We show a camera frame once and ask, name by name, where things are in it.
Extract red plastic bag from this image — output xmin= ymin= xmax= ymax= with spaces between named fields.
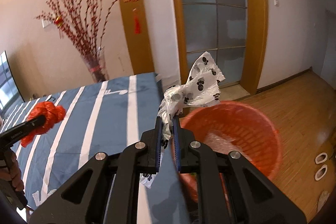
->
xmin=21 ymin=101 xmax=66 ymax=147

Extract blue striped tablecloth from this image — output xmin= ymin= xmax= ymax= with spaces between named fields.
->
xmin=1 ymin=73 xmax=190 ymax=223

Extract white paw print bag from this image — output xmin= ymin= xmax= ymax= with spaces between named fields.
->
xmin=140 ymin=51 xmax=225 ymax=188

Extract small white wall switch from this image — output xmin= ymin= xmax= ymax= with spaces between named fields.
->
xmin=273 ymin=0 xmax=279 ymax=7

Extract small red lantern ornament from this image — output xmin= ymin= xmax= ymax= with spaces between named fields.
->
xmin=54 ymin=16 xmax=64 ymax=28

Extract red berry branches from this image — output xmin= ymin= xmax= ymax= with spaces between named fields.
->
xmin=35 ymin=0 xmax=118 ymax=56

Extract person's left hand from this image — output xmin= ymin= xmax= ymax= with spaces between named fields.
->
xmin=0 ymin=151 xmax=24 ymax=192

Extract orange trash basket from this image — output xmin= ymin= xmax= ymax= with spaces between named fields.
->
xmin=178 ymin=100 xmax=284 ymax=204

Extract frosted glass sliding door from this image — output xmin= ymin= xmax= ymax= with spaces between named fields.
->
xmin=182 ymin=0 xmax=247 ymax=86

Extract white slipper far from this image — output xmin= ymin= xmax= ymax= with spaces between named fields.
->
xmin=314 ymin=152 xmax=328 ymax=165

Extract glass vase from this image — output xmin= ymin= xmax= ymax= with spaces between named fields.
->
xmin=81 ymin=47 xmax=109 ymax=83

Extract white wall socket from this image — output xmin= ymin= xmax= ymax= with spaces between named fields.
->
xmin=41 ymin=19 xmax=52 ymax=28

